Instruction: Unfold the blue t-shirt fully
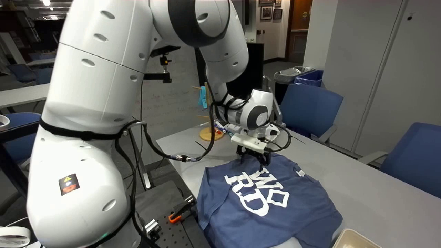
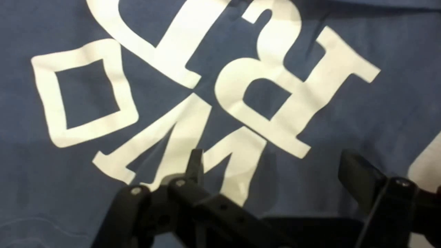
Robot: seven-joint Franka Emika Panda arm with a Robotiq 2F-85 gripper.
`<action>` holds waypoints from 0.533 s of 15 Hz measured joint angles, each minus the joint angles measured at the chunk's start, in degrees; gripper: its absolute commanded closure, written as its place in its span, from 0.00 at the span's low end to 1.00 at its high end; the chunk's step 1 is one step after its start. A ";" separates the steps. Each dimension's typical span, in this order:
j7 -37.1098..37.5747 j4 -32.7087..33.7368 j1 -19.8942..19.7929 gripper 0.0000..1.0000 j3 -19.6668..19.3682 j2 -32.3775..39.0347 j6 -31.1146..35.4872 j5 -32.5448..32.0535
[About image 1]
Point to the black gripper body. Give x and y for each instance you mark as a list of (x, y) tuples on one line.
[(252, 153)]

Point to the blue printed t-shirt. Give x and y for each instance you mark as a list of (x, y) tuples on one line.
[(276, 206)]

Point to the white handheld controller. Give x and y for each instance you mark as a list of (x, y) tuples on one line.
[(3, 120)]

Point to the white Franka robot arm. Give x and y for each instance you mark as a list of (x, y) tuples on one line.
[(91, 114)]

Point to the wooden peg stand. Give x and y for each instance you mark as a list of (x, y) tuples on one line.
[(208, 133)]

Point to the grey monitor stand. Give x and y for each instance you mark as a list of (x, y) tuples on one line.
[(277, 110)]

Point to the blue office chair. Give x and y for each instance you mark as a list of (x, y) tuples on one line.
[(312, 110), (414, 155), (21, 132)]

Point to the teal item on peg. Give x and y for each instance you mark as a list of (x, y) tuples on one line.
[(203, 98)]

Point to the grey lined trash bin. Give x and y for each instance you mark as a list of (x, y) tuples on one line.
[(287, 82)]

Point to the blue bin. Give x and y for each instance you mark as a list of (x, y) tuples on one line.
[(312, 77)]

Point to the grey stand pole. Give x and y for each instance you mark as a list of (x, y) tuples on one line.
[(142, 169)]

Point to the beige tray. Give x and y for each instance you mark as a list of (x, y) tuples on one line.
[(353, 241)]

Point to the brown wooden door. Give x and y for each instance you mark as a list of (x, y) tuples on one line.
[(299, 31)]

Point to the white cabinet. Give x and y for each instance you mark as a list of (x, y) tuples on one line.
[(390, 69)]

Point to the white desk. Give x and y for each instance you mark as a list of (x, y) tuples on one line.
[(22, 95)]

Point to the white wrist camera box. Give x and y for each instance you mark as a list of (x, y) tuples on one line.
[(250, 143)]

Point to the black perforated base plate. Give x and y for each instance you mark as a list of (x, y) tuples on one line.
[(159, 201)]

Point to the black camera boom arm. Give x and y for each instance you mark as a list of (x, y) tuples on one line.
[(159, 76)]

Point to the black stereo camera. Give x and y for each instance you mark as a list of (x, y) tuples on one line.
[(165, 49)]

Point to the framed wall picture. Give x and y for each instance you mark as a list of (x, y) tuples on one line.
[(266, 12)]

